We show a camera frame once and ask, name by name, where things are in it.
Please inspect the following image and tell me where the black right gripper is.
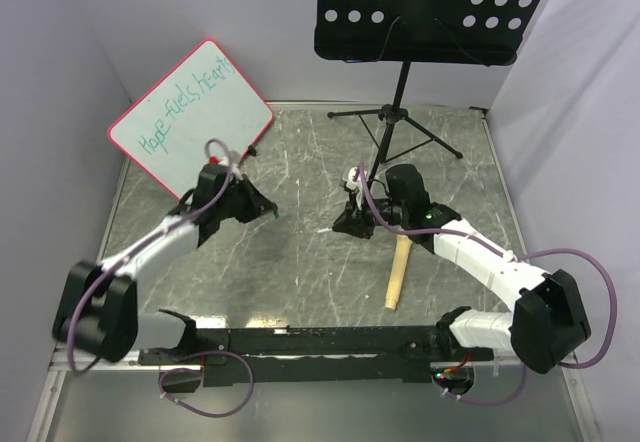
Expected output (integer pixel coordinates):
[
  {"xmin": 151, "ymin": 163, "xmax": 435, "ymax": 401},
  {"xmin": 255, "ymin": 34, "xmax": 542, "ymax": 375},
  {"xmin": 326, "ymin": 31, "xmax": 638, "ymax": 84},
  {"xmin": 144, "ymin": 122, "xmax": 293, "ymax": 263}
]
[{"xmin": 332, "ymin": 187, "xmax": 408, "ymax": 240}]

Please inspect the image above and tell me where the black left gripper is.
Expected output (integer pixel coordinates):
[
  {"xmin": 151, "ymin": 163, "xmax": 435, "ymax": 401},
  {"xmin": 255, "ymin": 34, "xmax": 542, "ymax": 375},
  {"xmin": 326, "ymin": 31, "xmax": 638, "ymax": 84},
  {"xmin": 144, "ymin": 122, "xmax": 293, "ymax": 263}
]
[{"xmin": 217, "ymin": 174, "xmax": 277, "ymax": 224}]

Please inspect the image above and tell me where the pink framed whiteboard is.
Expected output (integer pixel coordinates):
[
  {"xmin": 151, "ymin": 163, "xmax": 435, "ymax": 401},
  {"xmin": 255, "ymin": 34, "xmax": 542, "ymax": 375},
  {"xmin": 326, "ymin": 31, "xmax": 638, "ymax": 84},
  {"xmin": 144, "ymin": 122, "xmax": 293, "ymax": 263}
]
[{"xmin": 108, "ymin": 39, "xmax": 274, "ymax": 198}]

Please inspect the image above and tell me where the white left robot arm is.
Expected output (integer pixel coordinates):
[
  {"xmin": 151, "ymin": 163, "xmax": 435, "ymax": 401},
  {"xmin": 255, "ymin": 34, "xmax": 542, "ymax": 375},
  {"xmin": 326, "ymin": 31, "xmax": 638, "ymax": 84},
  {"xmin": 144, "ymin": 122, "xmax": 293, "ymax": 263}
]
[{"xmin": 52, "ymin": 163, "xmax": 278, "ymax": 373}]

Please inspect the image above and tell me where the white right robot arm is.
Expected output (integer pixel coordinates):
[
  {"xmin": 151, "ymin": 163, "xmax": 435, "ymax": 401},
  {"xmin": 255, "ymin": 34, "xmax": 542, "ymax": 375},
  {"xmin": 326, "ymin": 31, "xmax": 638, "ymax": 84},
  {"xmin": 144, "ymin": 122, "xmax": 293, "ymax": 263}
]
[{"xmin": 332, "ymin": 164, "xmax": 591, "ymax": 374}]

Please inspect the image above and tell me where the beige toy microphone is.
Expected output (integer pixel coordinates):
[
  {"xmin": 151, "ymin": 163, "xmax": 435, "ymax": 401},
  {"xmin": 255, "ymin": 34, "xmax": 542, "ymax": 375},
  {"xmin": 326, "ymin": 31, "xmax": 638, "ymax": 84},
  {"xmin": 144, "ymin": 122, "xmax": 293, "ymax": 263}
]
[{"xmin": 384, "ymin": 235, "xmax": 412, "ymax": 311}]

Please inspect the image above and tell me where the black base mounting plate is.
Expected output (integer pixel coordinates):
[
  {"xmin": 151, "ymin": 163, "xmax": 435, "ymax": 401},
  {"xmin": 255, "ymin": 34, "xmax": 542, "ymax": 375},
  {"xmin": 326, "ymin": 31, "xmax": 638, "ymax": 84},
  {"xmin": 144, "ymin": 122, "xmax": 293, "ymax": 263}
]
[{"xmin": 138, "ymin": 326, "xmax": 494, "ymax": 387}]

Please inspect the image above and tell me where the black music stand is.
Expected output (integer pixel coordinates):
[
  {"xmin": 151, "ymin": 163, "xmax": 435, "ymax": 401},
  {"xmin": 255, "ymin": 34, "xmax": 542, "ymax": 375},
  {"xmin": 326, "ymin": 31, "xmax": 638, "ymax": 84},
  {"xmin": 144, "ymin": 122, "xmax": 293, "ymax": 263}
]
[{"xmin": 314, "ymin": 0, "xmax": 541, "ymax": 167}]

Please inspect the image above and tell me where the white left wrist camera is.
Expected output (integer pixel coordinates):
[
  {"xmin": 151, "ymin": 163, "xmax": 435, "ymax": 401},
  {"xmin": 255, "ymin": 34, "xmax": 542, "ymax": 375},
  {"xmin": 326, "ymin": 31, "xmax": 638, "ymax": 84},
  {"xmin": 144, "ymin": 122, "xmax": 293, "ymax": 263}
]
[{"xmin": 209, "ymin": 152, "xmax": 243, "ymax": 180}]

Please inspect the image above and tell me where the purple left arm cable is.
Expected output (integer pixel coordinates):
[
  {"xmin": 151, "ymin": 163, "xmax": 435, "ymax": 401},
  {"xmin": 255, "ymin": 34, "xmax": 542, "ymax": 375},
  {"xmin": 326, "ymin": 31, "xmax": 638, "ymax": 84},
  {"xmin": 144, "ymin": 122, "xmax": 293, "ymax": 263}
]
[{"xmin": 66, "ymin": 138, "xmax": 254, "ymax": 417}]

